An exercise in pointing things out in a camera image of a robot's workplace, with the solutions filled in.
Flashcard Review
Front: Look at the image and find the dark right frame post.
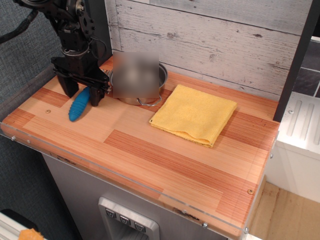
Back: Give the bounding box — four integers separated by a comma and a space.
273, 0, 320, 123

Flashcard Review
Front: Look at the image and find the silver dispenser panel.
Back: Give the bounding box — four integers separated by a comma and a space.
98, 197, 160, 240

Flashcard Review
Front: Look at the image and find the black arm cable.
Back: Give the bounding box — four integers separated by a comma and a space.
0, 8, 107, 61

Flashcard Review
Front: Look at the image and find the yellow folded cloth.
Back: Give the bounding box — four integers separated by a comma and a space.
149, 84, 237, 148

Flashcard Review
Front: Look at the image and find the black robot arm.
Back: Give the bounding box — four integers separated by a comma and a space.
16, 0, 109, 107

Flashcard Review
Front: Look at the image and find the stainless steel pot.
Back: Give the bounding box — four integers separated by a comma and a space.
109, 61, 168, 107

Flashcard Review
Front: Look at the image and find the clear acrylic edge strip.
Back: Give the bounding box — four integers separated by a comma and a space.
1, 117, 253, 239

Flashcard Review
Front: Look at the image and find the black orange object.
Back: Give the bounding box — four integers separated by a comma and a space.
0, 209, 46, 240

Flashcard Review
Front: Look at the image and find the blue handled fork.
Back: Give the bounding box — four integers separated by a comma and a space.
68, 86, 90, 122

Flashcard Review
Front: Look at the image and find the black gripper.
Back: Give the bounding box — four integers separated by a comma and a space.
51, 50, 109, 107

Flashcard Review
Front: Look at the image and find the grey toy fridge cabinet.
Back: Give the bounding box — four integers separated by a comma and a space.
43, 154, 225, 240

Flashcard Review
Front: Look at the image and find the white toy sink unit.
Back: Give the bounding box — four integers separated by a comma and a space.
263, 36, 320, 205

